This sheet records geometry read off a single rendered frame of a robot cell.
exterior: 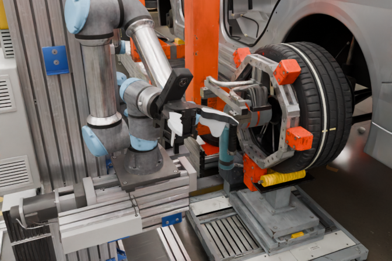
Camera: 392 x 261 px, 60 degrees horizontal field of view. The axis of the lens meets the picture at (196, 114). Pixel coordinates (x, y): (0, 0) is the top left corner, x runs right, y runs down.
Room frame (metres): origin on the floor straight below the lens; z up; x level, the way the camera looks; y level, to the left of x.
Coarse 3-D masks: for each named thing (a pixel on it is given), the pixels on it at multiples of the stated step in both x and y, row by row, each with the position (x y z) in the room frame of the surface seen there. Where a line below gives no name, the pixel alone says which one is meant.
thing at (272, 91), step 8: (272, 88) 1.63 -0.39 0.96; (272, 96) 1.63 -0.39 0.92; (296, 96) 1.42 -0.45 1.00; (272, 104) 1.69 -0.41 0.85; (272, 112) 1.68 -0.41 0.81; (280, 112) 1.55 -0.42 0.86; (272, 120) 1.63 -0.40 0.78; (280, 120) 1.55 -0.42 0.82; (256, 128) 1.76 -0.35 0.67; (264, 128) 1.68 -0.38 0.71; (272, 128) 1.60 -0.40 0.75; (280, 128) 1.54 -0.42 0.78; (256, 136) 1.72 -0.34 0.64; (264, 136) 1.68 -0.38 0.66; (272, 136) 1.59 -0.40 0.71; (264, 144) 1.67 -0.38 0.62; (272, 144) 1.59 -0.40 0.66; (272, 152) 1.59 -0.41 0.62
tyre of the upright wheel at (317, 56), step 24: (264, 48) 1.69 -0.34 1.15; (288, 48) 1.58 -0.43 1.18; (312, 48) 1.60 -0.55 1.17; (312, 72) 1.43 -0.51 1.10; (336, 72) 1.47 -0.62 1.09; (312, 96) 1.36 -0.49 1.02; (336, 96) 1.39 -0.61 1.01; (312, 120) 1.32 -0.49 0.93; (336, 120) 1.36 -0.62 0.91; (312, 144) 1.31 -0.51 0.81; (336, 144) 1.37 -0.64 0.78; (288, 168) 1.41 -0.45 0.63
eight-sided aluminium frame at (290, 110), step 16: (240, 64) 1.74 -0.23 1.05; (256, 64) 1.60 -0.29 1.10; (272, 64) 1.51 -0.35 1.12; (240, 80) 1.81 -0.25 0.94; (272, 80) 1.46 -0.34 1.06; (240, 96) 1.81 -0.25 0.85; (288, 96) 1.41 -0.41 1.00; (288, 112) 1.33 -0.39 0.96; (240, 144) 1.69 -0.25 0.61; (256, 160) 1.53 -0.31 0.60; (272, 160) 1.40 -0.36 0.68
